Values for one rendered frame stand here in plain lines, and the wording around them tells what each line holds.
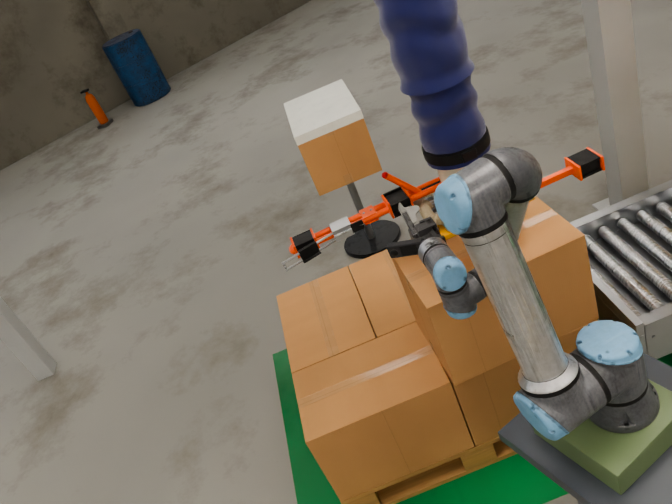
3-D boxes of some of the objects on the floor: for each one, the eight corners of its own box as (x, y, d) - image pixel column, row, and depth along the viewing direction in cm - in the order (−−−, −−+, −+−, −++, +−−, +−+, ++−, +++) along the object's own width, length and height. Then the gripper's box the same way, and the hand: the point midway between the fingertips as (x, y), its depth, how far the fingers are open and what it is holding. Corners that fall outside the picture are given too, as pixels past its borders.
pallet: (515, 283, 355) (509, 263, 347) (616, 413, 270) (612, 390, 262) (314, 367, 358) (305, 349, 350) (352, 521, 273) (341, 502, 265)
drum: (164, 85, 969) (133, 26, 920) (176, 89, 922) (144, 28, 873) (130, 104, 952) (96, 45, 903) (141, 109, 905) (106, 48, 856)
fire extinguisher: (111, 119, 918) (90, 84, 889) (115, 122, 899) (94, 86, 870) (96, 128, 911) (75, 93, 882) (100, 131, 893) (78, 95, 863)
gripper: (454, 267, 199) (431, 237, 216) (438, 215, 188) (415, 188, 205) (429, 278, 199) (408, 247, 216) (411, 227, 188) (390, 199, 205)
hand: (403, 222), depth 210 cm, fingers open, 14 cm apart
